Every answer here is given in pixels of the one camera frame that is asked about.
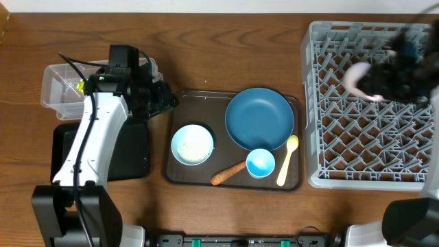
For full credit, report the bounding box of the pink white paper cup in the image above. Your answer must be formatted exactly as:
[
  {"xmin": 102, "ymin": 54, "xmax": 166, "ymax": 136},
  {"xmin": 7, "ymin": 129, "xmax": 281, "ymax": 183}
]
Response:
[{"xmin": 342, "ymin": 62, "xmax": 384, "ymax": 102}]

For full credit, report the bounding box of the yellow green snack wrapper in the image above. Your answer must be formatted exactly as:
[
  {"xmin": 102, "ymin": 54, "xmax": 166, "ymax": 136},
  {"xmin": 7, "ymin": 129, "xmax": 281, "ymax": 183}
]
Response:
[{"xmin": 76, "ymin": 80, "xmax": 85, "ymax": 95}]

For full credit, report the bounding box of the dark blue plate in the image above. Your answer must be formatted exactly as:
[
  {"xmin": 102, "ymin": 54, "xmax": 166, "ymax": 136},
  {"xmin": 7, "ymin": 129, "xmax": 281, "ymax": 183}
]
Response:
[{"xmin": 225, "ymin": 88, "xmax": 295, "ymax": 151}]

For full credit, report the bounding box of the small blue white cup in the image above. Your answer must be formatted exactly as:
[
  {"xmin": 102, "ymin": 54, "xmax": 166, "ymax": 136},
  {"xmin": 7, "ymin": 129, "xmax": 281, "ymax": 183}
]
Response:
[{"xmin": 246, "ymin": 149, "xmax": 275, "ymax": 179}]

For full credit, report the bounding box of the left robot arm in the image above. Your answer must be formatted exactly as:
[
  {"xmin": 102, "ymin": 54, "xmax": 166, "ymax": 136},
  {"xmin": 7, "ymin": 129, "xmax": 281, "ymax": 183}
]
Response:
[{"xmin": 32, "ymin": 74, "xmax": 178, "ymax": 246}]

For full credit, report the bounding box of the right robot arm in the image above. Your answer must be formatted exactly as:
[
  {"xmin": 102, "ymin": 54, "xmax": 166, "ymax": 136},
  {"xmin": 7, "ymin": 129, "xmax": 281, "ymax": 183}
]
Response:
[{"xmin": 341, "ymin": 21, "xmax": 438, "ymax": 246}]

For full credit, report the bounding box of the grey dishwasher rack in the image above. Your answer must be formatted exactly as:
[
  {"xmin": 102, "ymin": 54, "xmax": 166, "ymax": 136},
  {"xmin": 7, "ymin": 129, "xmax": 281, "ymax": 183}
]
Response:
[{"xmin": 300, "ymin": 21, "xmax": 434, "ymax": 191}]

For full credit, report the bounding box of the light blue rice bowl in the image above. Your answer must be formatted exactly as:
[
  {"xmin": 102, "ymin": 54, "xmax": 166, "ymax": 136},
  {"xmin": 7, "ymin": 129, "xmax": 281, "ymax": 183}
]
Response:
[{"xmin": 171, "ymin": 124, "xmax": 214, "ymax": 166}]

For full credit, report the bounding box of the black plastic bin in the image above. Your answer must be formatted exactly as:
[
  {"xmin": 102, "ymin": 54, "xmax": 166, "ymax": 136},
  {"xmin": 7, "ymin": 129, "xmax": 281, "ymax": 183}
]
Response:
[{"xmin": 50, "ymin": 117, "xmax": 150, "ymax": 182}]

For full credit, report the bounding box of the dark brown serving tray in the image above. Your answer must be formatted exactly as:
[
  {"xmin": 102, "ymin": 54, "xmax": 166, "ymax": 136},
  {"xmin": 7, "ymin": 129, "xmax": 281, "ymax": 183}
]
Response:
[{"xmin": 163, "ymin": 91, "xmax": 305, "ymax": 192}]

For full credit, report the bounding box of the clear plastic bin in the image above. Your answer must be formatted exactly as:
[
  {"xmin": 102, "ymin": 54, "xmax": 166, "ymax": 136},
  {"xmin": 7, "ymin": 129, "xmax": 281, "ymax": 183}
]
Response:
[{"xmin": 40, "ymin": 58, "xmax": 163, "ymax": 120}]

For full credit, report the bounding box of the orange carrot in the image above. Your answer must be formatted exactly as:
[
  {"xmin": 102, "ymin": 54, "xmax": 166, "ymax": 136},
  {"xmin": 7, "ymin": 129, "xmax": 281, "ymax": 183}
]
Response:
[{"xmin": 211, "ymin": 161, "xmax": 246, "ymax": 186}]

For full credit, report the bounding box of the pale yellow plastic spoon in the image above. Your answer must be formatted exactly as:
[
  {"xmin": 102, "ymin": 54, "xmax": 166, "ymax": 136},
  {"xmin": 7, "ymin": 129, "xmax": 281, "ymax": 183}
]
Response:
[{"xmin": 276, "ymin": 135, "xmax": 299, "ymax": 187}]

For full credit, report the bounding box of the black rail at table edge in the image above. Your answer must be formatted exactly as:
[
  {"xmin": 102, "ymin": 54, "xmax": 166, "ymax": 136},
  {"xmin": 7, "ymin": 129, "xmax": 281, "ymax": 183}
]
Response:
[{"xmin": 144, "ymin": 226, "xmax": 344, "ymax": 247}]

